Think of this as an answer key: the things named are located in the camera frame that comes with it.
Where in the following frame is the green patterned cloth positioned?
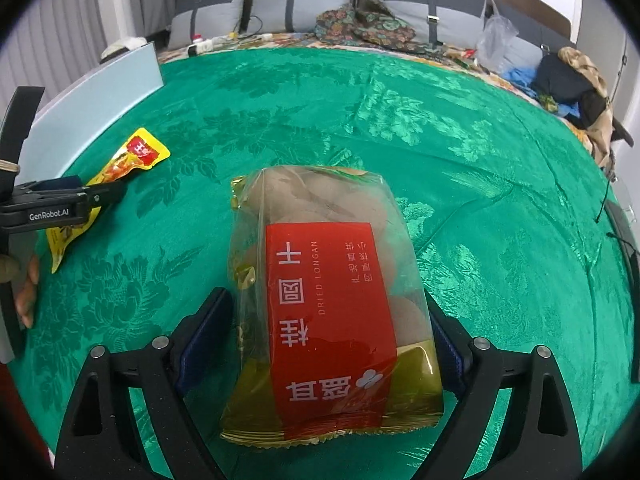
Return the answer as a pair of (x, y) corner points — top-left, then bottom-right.
(5, 47), (640, 480)

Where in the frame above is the red label dried fruit packet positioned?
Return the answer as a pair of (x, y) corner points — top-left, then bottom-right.
(220, 164), (446, 447)

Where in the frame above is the clear plastic bag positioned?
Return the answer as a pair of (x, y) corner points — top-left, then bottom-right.
(475, 14), (521, 73)

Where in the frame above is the white cloth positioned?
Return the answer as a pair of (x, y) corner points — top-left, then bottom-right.
(100, 37), (148, 63)

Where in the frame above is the floral bed sheet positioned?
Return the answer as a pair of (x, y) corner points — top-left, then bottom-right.
(157, 32), (501, 76)

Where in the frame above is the blue cloth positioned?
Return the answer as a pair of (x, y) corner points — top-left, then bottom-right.
(501, 67), (538, 96)

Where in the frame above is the grey curtain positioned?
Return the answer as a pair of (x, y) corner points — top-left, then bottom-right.
(127, 0), (176, 43)

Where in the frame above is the pile of clothes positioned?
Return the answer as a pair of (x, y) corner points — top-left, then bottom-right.
(557, 46), (633, 168)

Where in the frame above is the thin black cable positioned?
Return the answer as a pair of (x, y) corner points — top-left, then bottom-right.
(595, 175), (613, 223)

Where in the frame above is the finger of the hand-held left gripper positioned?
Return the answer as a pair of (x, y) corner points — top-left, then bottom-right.
(15, 175), (85, 195)
(75, 179), (129, 211)

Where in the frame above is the person's left hand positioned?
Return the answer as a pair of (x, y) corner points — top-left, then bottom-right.
(0, 254), (41, 329)

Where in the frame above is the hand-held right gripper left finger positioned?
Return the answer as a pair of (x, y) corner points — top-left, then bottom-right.
(54, 287), (236, 480)

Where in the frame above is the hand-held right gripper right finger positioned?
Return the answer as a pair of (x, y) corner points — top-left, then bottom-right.
(425, 300), (586, 480)

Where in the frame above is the white pleated curtain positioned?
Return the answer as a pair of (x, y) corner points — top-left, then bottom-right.
(0, 0), (131, 106)

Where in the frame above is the white door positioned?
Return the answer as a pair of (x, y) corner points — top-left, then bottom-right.
(580, 0), (631, 101)

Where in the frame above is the black bag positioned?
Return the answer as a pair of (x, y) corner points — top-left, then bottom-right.
(530, 52), (608, 128)

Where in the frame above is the yellow printed snack packet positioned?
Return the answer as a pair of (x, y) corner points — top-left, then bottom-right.
(46, 127), (172, 275)

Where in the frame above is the dark floral cloth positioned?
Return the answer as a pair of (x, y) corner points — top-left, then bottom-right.
(314, 0), (446, 53)

